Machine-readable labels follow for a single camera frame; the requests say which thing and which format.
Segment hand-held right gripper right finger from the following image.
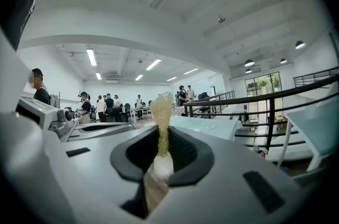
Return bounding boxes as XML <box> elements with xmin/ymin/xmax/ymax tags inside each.
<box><xmin>147</xmin><ymin>125</ymin><xmax>316</xmax><ymax>224</ymax></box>

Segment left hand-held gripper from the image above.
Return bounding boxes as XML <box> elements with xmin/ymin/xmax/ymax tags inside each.
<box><xmin>15</xmin><ymin>96</ymin><xmax>136</xmax><ymax>142</ymax></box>

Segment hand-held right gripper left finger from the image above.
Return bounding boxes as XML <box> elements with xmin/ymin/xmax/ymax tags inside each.
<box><xmin>42</xmin><ymin>124</ymin><xmax>160</xmax><ymax>224</ymax></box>

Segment yellow sponge piece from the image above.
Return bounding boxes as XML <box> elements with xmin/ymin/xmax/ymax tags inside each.
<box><xmin>144</xmin><ymin>91</ymin><xmax>175</xmax><ymax>214</ymax></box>

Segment row of ceiling tube lights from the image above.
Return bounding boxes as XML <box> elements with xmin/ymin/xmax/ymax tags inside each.
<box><xmin>86</xmin><ymin>48</ymin><xmax>199</xmax><ymax>83</ymax></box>

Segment black metal railing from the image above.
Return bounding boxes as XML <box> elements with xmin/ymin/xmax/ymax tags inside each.
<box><xmin>292</xmin><ymin>66</ymin><xmax>339</xmax><ymax>88</ymax></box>
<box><xmin>182</xmin><ymin>73</ymin><xmax>339</xmax><ymax>159</ymax></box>

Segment glass entrance doors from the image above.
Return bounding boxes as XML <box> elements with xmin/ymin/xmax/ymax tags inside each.
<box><xmin>244</xmin><ymin>71</ymin><xmax>283</xmax><ymax>124</ymax></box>

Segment light blue topped white table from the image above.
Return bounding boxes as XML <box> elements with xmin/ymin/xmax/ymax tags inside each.
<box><xmin>276</xmin><ymin>97</ymin><xmax>339</xmax><ymax>172</ymax></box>

